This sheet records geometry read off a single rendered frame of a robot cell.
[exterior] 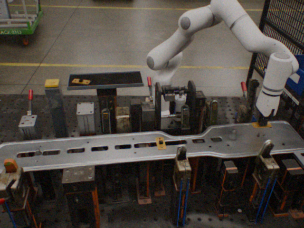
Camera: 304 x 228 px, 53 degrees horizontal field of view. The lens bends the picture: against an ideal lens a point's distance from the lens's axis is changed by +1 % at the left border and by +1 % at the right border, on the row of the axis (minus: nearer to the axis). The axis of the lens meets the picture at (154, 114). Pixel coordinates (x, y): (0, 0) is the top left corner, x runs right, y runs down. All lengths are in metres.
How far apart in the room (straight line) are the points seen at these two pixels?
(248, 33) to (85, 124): 0.81
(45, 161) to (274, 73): 0.99
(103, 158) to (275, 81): 0.77
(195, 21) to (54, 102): 0.79
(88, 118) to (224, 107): 1.13
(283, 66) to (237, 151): 0.41
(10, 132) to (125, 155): 0.96
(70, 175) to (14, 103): 1.23
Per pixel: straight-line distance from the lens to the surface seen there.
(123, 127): 1.43
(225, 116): 2.13
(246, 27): 1.34
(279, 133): 1.57
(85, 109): 1.41
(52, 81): 1.57
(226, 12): 1.37
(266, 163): 1.31
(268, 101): 1.35
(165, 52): 1.68
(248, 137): 1.48
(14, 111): 2.27
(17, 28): 5.16
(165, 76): 1.82
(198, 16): 1.46
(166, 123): 1.55
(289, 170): 1.41
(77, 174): 1.22
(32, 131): 1.48
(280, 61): 1.27
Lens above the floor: 1.89
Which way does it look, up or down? 35 degrees down
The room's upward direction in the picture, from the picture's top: 2 degrees clockwise
